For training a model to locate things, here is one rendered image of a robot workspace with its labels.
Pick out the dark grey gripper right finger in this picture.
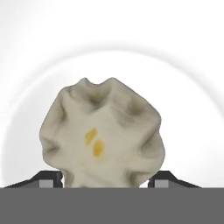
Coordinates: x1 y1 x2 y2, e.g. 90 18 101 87
147 170 202 189

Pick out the pale beige dumpling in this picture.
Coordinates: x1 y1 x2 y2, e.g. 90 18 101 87
38 77 166 189

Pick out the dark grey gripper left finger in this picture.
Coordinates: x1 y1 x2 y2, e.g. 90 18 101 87
3 170 65 189

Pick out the white round plate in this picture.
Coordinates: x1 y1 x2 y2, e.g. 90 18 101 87
0 0 224 189

